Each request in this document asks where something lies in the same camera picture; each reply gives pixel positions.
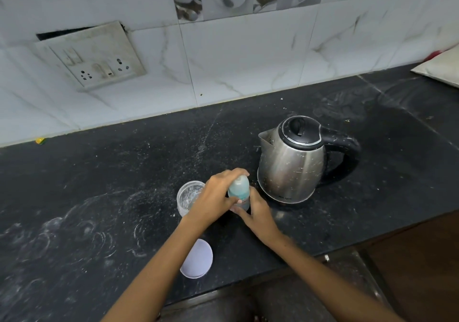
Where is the person's left forearm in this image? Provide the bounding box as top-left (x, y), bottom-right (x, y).
top-left (101, 217), bottom-right (203, 322)

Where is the person's left hand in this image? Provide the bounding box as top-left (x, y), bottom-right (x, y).
top-left (185, 167), bottom-right (251, 229)

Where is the person's right hand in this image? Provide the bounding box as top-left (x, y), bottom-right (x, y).
top-left (229, 186), bottom-right (286, 249)

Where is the white wall switch socket plate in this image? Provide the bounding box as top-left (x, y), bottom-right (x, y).
top-left (34, 20), bottom-right (147, 92)

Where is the steel electric kettle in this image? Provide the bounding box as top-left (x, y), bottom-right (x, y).
top-left (257, 115), bottom-right (361, 205)

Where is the lilac round jar lid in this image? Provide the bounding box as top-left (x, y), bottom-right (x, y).
top-left (179, 238), bottom-right (214, 279)

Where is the white sack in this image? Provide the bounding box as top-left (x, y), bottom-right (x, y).
top-left (410, 44), bottom-right (459, 89)

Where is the teal-ringed bottle cap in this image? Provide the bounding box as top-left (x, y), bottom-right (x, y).
top-left (228, 174), bottom-right (251, 201)

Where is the clear powder jar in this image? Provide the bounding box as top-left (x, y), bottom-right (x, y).
top-left (176, 180), bottom-right (206, 218)

